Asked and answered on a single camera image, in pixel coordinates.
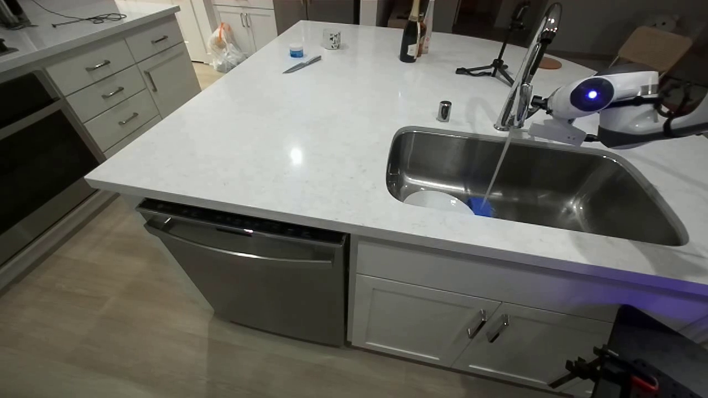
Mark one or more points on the black tripod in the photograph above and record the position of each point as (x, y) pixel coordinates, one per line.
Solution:
(491, 67)

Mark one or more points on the black countertop appliance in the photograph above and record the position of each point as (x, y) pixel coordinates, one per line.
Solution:
(15, 15)

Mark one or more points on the small glass mug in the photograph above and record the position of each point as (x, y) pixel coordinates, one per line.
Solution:
(332, 40)

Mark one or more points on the blue sponge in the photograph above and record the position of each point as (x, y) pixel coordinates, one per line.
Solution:
(480, 206)

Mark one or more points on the running water stream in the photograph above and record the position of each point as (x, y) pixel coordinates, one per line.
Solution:
(499, 167)

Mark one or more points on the dark glass bottle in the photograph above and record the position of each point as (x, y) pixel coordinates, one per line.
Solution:
(408, 37)

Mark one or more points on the chrome kitchen faucet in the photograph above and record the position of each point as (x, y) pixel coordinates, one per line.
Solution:
(525, 73)

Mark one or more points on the white shaker cabinet door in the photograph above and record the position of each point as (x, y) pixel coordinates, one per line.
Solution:
(546, 345)
(412, 317)

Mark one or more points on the stainless steel sink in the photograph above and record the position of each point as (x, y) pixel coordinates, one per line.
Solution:
(539, 185)

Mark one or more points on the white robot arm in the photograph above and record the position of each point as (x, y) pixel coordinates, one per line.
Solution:
(626, 89)

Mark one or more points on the round cork coaster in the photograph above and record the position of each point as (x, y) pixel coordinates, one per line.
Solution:
(550, 62)

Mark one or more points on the brown wooden board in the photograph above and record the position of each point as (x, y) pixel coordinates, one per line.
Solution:
(423, 30)

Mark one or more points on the white cabinet drawer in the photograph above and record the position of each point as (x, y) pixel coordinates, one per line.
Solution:
(155, 38)
(89, 69)
(112, 94)
(125, 123)

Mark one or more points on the white plastic bag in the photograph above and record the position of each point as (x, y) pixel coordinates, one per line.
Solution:
(224, 45)

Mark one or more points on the stainless steel dishwasher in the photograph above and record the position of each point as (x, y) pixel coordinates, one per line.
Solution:
(257, 283)

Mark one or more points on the white background cabinet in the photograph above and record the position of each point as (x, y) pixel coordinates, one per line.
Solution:
(247, 24)

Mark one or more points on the narrow white cabinet door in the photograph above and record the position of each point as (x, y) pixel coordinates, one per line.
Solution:
(174, 78)

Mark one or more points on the blue tape roll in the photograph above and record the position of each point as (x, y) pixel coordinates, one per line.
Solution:
(297, 51)

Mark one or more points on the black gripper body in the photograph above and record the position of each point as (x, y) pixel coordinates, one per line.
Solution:
(546, 102)

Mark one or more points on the white plate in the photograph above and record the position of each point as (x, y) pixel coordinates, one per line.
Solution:
(439, 203)

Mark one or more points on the black built-in oven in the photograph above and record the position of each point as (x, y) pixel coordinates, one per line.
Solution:
(36, 170)

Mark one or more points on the white false drawer panel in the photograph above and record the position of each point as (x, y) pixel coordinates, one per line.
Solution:
(456, 272)

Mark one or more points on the black and red clamp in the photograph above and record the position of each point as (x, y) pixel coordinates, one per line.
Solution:
(611, 377)

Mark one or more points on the black robot stand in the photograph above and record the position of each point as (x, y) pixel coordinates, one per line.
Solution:
(664, 355)

